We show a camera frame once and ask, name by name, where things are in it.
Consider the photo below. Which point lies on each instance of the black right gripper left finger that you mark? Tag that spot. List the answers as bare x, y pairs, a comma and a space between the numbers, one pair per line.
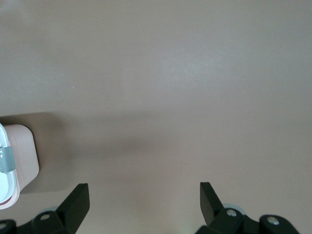
73, 209

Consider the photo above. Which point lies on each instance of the pink plastic storage box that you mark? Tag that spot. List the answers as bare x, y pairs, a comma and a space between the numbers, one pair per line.
24, 151

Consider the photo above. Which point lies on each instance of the grey lid latch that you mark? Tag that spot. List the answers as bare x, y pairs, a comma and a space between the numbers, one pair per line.
7, 159

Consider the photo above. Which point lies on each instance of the white plastic box lid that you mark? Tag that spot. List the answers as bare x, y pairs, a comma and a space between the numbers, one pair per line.
6, 185

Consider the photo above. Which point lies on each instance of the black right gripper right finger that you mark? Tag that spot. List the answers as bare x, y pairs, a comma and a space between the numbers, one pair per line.
210, 208

